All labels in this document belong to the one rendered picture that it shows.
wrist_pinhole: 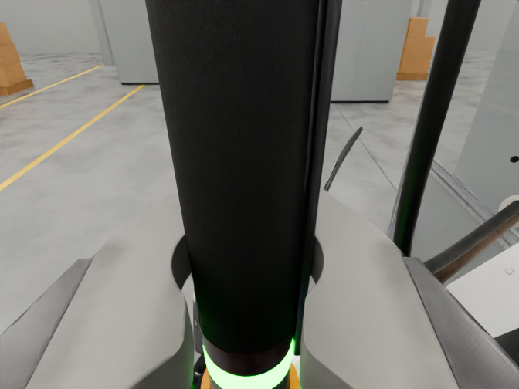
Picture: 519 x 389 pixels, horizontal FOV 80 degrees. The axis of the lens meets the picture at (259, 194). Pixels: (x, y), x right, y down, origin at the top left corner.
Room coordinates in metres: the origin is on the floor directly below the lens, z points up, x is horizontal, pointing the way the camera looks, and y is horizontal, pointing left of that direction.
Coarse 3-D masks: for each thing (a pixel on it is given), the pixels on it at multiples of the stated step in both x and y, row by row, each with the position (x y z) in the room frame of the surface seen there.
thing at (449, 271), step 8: (504, 224) 0.22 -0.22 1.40; (512, 224) 0.22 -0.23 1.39; (496, 232) 0.21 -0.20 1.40; (504, 232) 0.22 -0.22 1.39; (488, 240) 0.20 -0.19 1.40; (472, 248) 0.19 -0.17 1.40; (480, 248) 0.19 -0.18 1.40; (464, 256) 0.18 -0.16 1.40; (472, 256) 0.18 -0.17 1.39; (456, 264) 0.17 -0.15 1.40; (464, 264) 0.18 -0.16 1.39; (440, 272) 0.16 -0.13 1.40; (448, 272) 0.16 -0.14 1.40; (456, 272) 0.17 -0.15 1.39; (440, 280) 0.16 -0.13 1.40
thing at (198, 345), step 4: (196, 304) 0.41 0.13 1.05; (196, 308) 0.41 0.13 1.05; (196, 312) 0.41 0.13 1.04; (196, 316) 0.40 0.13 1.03; (196, 328) 0.40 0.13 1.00; (196, 332) 0.39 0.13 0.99; (200, 332) 0.38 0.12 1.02; (196, 336) 0.39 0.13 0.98; (200, 336) 0.37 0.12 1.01; (196, 340) 0.39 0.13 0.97; (200, 340) 0.37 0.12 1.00; (196, 344) 0.39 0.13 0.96; (200, 344) 0.37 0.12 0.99; (196, 348) 0.38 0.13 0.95; (200, 348) 0.37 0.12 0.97; (200, 352) 0.37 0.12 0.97
